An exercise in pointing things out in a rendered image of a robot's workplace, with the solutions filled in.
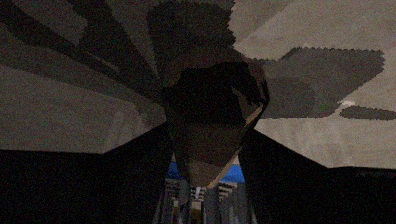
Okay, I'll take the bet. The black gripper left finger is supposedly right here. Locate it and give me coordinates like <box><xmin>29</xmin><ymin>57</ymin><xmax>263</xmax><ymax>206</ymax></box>
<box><xmin>0</xmin><ymin>121</ymin><xmax>173</xmax><ymax>224</ymax></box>

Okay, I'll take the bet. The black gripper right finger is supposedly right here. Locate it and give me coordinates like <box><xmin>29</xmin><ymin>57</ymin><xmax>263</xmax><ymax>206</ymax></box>
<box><xmin>238</xmin><ymin>129</ymin><xmax>396</xmax><ymax>224</ymax></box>

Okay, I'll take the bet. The blue flat strip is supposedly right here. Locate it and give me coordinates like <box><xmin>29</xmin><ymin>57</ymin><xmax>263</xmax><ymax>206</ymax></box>
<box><xmin>166</xmin><ymin>161</ymin><xmax>245</xmax><ymax>182</ymax></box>

